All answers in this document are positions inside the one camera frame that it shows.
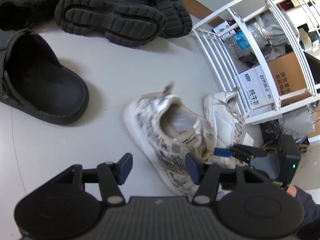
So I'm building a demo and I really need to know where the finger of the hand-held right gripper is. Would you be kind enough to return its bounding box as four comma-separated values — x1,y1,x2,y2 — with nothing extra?
214,144,267,158

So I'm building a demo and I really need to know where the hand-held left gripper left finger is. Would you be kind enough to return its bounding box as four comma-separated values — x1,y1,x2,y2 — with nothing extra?
50,152,133,207

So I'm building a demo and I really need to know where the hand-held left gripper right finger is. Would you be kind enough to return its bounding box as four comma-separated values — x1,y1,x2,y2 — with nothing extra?
185,153,269,206

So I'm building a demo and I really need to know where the patterned white sneaker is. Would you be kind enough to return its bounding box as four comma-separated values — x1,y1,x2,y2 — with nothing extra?
202,86,247,169
123,81,225,198

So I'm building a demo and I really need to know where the white shoe rack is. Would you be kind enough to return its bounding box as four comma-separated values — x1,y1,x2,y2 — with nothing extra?
191,0,320,125

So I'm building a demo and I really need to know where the black chunky platform clog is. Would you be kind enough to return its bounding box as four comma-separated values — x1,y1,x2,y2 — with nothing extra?
95,0,193,38
54,0,167,48

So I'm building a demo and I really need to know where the black lace-up sneaker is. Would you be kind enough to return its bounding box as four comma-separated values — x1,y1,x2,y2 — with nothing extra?
0,0,98,29

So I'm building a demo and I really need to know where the person's right forearm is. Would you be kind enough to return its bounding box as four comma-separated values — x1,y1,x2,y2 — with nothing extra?
286,185,320,233

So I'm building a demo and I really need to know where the white paper sheet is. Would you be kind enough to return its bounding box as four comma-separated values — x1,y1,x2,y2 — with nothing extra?
240,132,254,145

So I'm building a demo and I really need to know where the black plastic bag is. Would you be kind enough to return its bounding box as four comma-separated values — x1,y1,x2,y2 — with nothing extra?
260,120,310,153

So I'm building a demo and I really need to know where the white printed carton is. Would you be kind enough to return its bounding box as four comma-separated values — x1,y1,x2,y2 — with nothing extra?
234,66,283,117

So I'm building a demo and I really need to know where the brown cardboard box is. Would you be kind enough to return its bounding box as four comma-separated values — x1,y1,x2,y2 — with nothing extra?
266,52,320,107

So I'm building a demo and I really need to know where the clear water bottle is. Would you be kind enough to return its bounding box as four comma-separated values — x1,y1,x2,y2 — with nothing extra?
225,20,273,58

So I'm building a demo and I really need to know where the dark spray bottle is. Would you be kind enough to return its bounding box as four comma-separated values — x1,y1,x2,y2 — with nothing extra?
212,21,238,40

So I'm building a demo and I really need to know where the grey plastic bag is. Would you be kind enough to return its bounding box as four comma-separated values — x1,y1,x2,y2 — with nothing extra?
260,12,300,53

